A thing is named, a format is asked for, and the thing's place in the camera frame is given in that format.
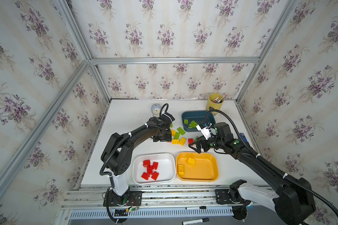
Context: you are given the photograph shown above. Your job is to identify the yellow curved lego brick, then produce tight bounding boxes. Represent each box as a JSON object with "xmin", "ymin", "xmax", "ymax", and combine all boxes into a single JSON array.
[{"xmin": 177, "ymin": 165, "xmax": 185, "ymax": 176}]

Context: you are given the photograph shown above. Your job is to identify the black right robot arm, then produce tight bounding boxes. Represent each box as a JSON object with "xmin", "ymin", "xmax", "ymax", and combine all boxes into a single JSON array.
[{"xmin": 188, "ymin": 109, "xmax": 338, "ymax": 225}]

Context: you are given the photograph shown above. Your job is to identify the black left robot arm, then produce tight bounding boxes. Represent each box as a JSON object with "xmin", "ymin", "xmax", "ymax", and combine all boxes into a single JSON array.
[{"xmin": 99, "ymin": 103, "xmax": 175, "ymax": 197}]

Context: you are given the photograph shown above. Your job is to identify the yellow plastic tray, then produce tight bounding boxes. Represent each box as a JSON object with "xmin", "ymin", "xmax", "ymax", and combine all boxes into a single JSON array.
[{"xmin": 176, "ymin": 152, "xmax": 219, "ymax": 182}]

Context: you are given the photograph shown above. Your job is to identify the blue round alarm clock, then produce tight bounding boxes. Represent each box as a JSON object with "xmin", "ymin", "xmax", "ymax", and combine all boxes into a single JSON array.
[{"xmin": 151, "ymin": 104, "xmax": 161, "ymax": 117}]

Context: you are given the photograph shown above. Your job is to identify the blue tool on table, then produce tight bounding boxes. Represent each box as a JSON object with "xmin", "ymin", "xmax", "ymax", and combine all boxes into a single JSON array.
[{"xmin": 239, "ymin": 133, "xmax": 248, "ymax": 143}]

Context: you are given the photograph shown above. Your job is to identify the dark teal plastic bin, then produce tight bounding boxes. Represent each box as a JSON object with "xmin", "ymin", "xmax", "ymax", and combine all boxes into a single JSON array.
[{"xmin": 181, "ymin": 110, "xmax": 216, "ymax": 132}]

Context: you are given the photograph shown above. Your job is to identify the white plastic tray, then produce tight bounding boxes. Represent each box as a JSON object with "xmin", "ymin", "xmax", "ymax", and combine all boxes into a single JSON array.
[{"xmin": 132, "ymin": 153, "xmax": 176, "ymax": 185}]

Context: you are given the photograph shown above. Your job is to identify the yellow pen cup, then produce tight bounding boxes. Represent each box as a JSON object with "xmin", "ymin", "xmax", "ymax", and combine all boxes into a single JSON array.
[{"xmin": 206, "ymin": 93, "xmax": 225, "ymax": 111}]

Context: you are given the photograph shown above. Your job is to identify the black marker pen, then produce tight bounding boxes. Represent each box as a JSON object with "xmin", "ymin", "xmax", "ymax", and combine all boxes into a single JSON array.
[{"xmin": 182, "ymin": 218, "xmax": 209, "ymax": 225}]

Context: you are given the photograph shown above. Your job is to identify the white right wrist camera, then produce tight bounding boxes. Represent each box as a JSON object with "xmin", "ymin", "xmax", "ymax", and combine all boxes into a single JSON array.
[{"xmin": 196, "ymin": 122, "xmax": 214, "ymax": 140}]

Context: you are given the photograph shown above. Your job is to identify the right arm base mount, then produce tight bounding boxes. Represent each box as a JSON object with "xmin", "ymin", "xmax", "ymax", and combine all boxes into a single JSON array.
[{"xmin": 215, "ymin": 180, "xmax": 252, "ymax": 221}]

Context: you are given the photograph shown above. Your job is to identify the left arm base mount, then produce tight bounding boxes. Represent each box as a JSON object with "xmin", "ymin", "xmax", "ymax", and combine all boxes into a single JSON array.
[{"xmin": 102, "ymin": 188, "xmax": 143, "ymax": 221}]

